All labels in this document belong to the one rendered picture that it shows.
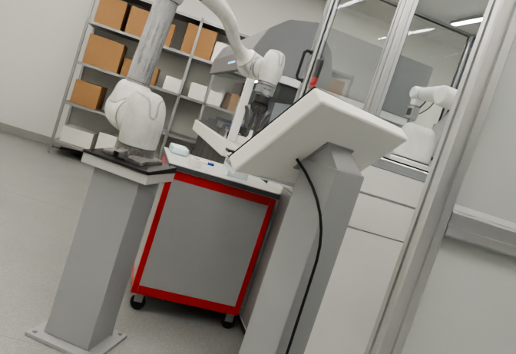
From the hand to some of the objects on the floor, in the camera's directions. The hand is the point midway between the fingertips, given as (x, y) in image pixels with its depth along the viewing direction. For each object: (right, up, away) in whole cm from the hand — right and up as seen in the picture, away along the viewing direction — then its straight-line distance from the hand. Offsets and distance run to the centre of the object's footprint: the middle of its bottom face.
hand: (249, 137), depth 238 cm
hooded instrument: (-9, -87, +192) cm, 211 cm away
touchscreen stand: (-9, -108, -81) cm, 136 cm away
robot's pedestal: (-70, -84, -26) cm, 112 cm away
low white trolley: (-42, -88, +49) cm, 108 cm away
